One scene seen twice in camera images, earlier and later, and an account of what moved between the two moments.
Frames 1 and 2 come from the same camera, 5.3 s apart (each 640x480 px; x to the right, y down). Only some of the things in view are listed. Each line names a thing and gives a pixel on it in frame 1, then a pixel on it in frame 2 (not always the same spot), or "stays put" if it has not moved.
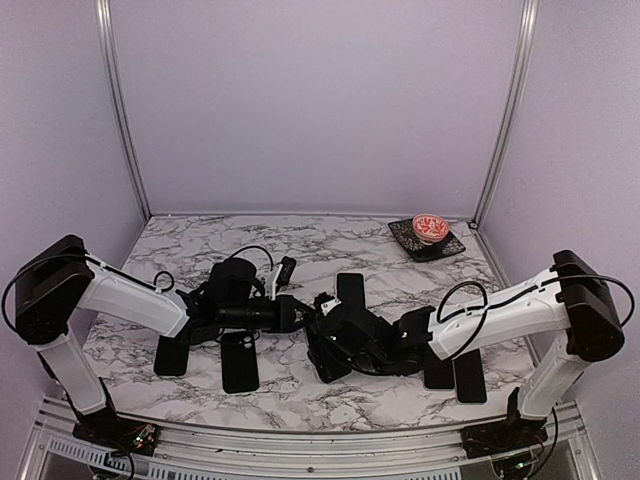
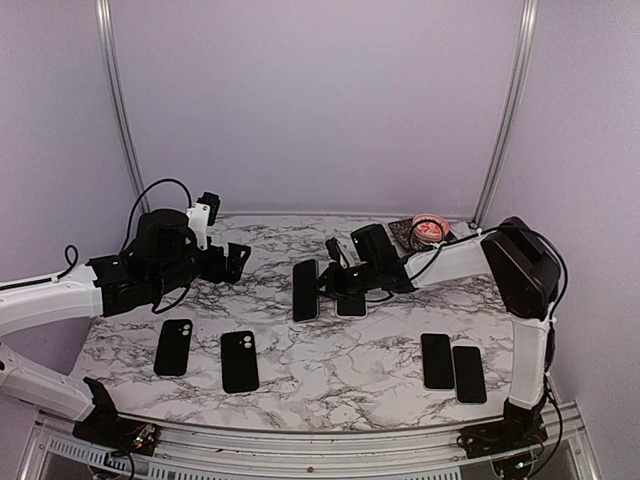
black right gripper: (322, 344) → (333, 279)
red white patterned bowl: (430, 228) stays put
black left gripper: (285, 315) → (234, 265)
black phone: (329, 363) → (305, 291)
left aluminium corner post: (120, 102) stays put
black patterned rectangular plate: (404, 230) stays put
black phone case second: (239, 362) stays put
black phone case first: (172, 356) stays put
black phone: (440, 375) stays put
